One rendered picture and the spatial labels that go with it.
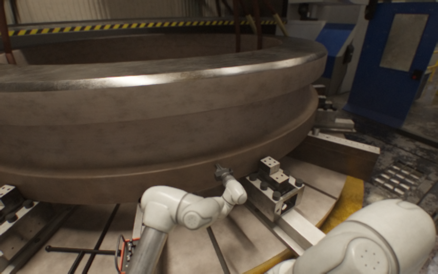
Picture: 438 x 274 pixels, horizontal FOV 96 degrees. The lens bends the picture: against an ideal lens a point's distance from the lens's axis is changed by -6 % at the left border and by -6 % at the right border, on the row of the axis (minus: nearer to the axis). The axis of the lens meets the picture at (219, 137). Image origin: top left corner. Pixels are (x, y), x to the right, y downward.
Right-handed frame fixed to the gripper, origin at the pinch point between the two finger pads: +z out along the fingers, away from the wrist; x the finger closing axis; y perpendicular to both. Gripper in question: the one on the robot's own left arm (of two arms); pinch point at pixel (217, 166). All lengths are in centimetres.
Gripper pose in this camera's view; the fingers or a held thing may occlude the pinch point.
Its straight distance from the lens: 163.0
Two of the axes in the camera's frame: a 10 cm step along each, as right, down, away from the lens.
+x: -9.1, 2.1, -3.5
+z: -4.1, -4.4, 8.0
